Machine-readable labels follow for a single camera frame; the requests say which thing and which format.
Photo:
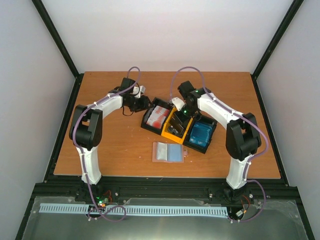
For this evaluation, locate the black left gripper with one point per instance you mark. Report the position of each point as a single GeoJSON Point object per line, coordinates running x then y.
{"type": "Point", "coordinates": [144, 105]}

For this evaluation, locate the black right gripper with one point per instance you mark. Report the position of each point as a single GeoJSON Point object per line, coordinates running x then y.
{"type": "Point", "coordinates": [194, 114]}

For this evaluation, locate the yellow card bin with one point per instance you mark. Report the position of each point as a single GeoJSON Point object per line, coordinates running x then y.
{"type": "Point", "coordinates": [166, 134]}

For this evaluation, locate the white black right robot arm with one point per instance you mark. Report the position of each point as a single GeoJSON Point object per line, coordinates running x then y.
{"type": "Point", "coordinates": [243, 137]}

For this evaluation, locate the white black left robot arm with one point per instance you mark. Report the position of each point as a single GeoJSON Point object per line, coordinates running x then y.
{"type": "Point", "coordinates": [86, 128]}

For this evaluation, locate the black card stack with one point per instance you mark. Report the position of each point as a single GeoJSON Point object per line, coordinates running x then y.
{"type": "Point", "coordinates": [176, 125]}

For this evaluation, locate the red white card stack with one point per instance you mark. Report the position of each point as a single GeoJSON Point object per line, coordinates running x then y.
{"type": "Point", "coordinates": [157, 117]}

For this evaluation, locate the blue card stack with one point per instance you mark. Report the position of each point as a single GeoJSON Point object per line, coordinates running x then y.
{"type": "Point", "coordinates": [200, 134]}

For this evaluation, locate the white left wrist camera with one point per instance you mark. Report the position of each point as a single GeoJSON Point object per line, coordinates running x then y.
{"type": "Point", "coordinates": [138, 91]}

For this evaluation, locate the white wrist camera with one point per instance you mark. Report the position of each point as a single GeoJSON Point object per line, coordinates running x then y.
{"type": "Point", "coordinates": [178, 103]}
{"type": "Point", "coordinates": [138, 91]}

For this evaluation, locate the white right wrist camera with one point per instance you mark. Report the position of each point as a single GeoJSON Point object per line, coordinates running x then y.
{"type": "Point", "coordinates": [178, 103]}

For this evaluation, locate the left electronics board with wires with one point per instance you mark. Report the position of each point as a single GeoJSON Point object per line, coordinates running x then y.
{"type": "Point", "coordinates": [105, 199]}

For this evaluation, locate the right connector with wires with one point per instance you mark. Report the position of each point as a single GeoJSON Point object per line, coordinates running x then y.
{"type": "Point", "coordinates": [245, 204]}

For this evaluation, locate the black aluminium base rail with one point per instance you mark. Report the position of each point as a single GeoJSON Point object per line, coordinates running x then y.
{"type": "Point", "coordinates": [212, 191]}

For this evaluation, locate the metal base plate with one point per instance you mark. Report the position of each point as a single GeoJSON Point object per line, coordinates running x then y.
{"type": "Point", "coordinates": [273, 220]}

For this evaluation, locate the light blue slotted cable duct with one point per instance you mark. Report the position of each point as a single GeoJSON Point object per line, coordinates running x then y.
{"type": "Point", "coordinates": [137, 210]}

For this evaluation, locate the black left frame post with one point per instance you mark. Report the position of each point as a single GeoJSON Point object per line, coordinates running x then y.
{"type": "Point", "coordinates": [44, 15]}

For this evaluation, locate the black frame post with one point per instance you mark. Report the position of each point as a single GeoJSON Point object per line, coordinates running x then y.
{"type": "Point", "coordinates": [44, 15]}
{"type": "Point", "coordinates": [283, 26]}

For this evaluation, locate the black right frame post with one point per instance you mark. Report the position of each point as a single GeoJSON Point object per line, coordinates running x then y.
{"type": "Point", "coordinates": [283, 26]}

